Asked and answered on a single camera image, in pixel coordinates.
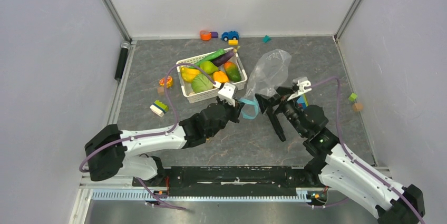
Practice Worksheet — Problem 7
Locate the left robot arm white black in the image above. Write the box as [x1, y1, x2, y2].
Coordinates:
[80, 100, 244, 186]

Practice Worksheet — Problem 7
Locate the orange tape roll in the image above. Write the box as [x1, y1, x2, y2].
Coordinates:
[199, 30, 212, 41]

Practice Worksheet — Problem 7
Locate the green toy cabbage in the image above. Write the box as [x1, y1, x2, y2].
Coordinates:
[191, 74, 213, 93]

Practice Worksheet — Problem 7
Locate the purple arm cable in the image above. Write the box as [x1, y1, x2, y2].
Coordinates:
[79, 62, 224, 173]
[307, 76, 427, 224]

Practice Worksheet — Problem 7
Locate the green toy cucumber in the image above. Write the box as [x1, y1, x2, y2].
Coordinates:
[195, 48, 225, 66]

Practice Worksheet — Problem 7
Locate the teal triangular block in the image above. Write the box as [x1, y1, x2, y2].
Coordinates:
[263, 35, 271, 43]

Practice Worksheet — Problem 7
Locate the yellow toy banana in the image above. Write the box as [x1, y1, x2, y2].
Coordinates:
[180, 66, 201, 83]

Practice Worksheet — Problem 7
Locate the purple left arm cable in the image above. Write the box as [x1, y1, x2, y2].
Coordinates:
[79, 62, 224, 173]

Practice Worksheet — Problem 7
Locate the white plastic basket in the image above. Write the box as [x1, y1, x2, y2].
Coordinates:
[177, 51, 248, 103]

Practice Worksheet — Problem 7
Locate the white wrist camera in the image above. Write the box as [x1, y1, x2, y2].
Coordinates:
[217, 82, 238, 107]
[287, 77, 312, 101]

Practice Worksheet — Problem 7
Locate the tan wooden cube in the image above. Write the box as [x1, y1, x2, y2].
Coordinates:
[352, 102, 364, 112]

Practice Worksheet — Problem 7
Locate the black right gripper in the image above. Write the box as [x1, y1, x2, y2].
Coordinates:
[254, 86, 306, 138]

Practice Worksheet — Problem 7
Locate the green white lego stack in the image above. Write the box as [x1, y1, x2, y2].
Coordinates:
[150, 100, 169, 117]

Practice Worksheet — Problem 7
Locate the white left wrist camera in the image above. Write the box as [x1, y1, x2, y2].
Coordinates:
[217, 82, 238, 107]

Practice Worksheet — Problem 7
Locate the green toy pear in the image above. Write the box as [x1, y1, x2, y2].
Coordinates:
[200, 61, 219, 75]

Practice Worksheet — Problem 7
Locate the orange red round toy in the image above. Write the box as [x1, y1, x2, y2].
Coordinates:
[159, 76, 173, 88]

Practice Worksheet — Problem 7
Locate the purple small block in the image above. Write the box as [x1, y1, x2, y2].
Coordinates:
[210, 31, 219, 38]

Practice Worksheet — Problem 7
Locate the purple toy eggplant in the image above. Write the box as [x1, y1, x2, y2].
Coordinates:
[211, 48, 238, 67]

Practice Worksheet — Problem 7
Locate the orange toy bell pepper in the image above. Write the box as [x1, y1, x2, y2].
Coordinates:
[212, 71, 229, 83]

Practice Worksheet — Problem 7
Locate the small brown wooden block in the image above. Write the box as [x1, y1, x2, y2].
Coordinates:
[157, 86, 165, 96]

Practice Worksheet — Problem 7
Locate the blue toy car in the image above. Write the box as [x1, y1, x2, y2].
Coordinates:
[221, 31, 239, 42]

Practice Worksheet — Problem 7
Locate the lime green cube block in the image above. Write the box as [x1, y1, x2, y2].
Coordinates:
[348, 93, 358, 102]

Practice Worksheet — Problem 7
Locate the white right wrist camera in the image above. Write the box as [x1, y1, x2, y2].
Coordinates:
[287, 77, 312, 101]

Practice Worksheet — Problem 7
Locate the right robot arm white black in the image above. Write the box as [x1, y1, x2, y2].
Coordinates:
[255, 87, 425, 223]

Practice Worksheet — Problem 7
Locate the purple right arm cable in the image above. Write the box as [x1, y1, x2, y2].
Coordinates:
[307, 76, 427, 224]

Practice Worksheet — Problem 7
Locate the black microphone on rail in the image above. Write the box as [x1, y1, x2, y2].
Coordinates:
[114, 41, 131, 81]

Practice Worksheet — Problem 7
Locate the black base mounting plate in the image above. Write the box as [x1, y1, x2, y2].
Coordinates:
[145, 166, 324, 197]

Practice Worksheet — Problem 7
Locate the yellow lego brick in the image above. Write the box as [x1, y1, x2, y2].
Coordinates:
[228, 40, 239, 46]

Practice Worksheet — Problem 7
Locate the clear zip top bag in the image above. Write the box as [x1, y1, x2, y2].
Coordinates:
[240, 49, 291, 120]

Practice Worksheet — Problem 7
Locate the red green toy mango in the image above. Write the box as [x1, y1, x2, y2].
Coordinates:
[223, 61, 241, 82]

